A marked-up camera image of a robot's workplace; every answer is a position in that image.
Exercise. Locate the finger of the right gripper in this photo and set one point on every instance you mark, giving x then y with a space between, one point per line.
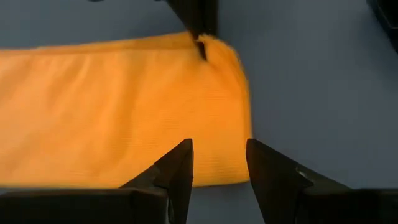
202 51
196 15

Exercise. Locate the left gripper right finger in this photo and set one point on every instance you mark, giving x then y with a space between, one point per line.
273 180

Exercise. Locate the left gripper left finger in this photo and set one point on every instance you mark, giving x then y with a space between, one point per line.
177 174

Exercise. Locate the orange towel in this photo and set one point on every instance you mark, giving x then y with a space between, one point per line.
109 118

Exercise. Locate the black table frame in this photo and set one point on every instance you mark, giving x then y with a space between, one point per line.
387 18

